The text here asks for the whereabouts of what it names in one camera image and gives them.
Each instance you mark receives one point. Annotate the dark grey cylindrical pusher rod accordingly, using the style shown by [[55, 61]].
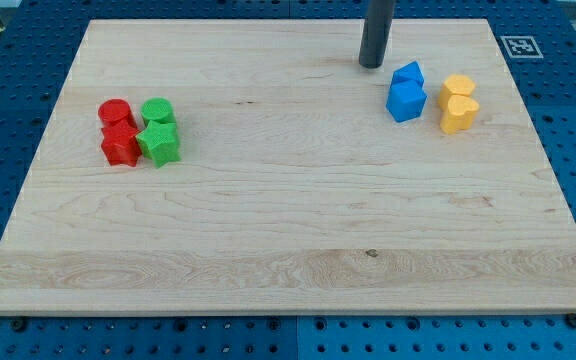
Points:
[[375, 34]]

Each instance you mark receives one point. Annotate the blue cube block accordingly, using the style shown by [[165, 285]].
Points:
[[405, 101]]

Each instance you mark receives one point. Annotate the yellow heart block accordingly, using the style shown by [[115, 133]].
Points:
[[458, 113]]

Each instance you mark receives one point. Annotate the blue triangular prism block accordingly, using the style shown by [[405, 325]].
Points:
[[410, 72]]

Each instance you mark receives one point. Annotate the yellow hexagon block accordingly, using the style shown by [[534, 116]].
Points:
[[455, 84]]

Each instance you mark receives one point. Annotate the white fiducial marker tag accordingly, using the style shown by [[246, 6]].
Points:
[[521, 47]]

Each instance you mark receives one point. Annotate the green cylinder block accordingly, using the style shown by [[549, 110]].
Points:
[[158, 110]]

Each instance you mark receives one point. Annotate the light wooden board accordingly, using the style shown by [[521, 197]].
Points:
[[296, 193]]

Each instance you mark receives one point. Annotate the green star block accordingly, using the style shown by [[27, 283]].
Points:
[[160, 143]]

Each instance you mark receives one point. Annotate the red cylinder block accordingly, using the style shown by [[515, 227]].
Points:
[[114, 111]]

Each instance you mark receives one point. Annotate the red star block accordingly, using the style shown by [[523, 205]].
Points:
[[119, 144]]

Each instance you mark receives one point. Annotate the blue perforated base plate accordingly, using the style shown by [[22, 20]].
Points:
[[37, 48]]

